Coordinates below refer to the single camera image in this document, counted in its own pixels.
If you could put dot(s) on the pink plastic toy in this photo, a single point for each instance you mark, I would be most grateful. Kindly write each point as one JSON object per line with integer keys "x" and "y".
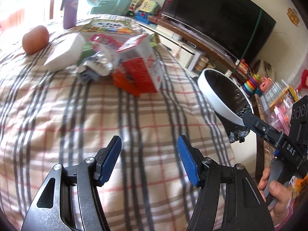
{"x": 264, "y": 83}

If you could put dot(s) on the white television cabinet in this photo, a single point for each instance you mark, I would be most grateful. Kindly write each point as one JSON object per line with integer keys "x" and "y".
{"x": 185, "y": 53}

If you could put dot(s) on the brown marble television shelf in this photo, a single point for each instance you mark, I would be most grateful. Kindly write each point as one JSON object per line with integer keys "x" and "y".
{"x": 192, "y": 37}

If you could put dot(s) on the white trash bin black liner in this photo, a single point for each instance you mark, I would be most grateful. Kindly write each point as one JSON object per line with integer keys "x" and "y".
{"x": 216, "y": 93}

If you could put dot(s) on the green illustrated picture book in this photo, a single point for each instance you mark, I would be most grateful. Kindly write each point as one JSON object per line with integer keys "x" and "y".
{"x": 108, "y": 26}

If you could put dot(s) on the teal furniture dust cover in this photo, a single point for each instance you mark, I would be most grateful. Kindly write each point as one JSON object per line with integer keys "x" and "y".
{"x": 105, "y": 0}

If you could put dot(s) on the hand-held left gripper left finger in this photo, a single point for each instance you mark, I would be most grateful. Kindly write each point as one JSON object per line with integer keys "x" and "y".
{"x": 109, "y": 161}

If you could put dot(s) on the blue toy cash register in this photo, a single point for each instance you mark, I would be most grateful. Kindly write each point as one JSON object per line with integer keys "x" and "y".
{"x": 144, "y": 18}

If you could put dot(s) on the white paper box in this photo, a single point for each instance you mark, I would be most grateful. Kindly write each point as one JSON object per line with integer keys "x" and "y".
{"x": 65, "y": 53}

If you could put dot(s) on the clear plastic wrapper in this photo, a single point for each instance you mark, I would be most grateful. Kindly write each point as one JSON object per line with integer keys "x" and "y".
{"x": 101, "y": 62}

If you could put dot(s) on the stacked beige containers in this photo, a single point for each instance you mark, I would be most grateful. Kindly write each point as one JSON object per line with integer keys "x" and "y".
{"x": 202, "y": 63}

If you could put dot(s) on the green toy phone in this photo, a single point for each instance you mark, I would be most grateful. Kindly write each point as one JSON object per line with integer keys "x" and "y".
{"x": 150, "y": 6}

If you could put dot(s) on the pink plastic box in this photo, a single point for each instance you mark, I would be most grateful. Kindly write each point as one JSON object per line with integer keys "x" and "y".
{"x": 280, "y": 115}

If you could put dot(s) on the purple thermos bottle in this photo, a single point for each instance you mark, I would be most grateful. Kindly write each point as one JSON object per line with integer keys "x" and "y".
{"x": 71, "y": 7}

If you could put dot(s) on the person's right hand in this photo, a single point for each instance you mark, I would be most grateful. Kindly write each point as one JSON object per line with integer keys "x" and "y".
{"x": 282, "y": 197}

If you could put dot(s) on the clear plastic organiser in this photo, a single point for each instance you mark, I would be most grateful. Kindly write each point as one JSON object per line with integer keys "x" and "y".
{"x": 276, "y": 93}

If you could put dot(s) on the pink snack packet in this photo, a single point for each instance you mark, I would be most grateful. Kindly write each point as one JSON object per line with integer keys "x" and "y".
{"x": 103, "y": 41}

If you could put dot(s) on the pink hanging toy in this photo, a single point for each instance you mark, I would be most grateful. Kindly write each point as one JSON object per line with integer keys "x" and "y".
{"x": 178, "y": 51}

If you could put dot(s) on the black flat screen television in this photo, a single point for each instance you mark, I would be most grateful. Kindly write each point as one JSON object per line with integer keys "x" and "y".
{"x": 216, "y": 12}

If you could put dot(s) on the white and red carton box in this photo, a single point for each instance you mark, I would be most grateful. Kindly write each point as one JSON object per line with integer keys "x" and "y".
{"x": 137, "y": 69}

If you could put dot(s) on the beige handbag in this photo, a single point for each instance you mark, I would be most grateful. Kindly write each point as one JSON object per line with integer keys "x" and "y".
{"x": 264, "y": 67}

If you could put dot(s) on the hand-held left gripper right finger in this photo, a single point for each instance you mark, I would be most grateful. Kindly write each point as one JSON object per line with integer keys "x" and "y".
{"x": 189, "y": 161}

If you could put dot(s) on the brown egg-shaped ball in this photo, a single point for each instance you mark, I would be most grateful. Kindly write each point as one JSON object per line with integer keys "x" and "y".
{"x": 36, "y": 39}

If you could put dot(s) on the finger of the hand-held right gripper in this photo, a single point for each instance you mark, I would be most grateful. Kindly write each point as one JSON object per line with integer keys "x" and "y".
{"x": 259, "y": 128}

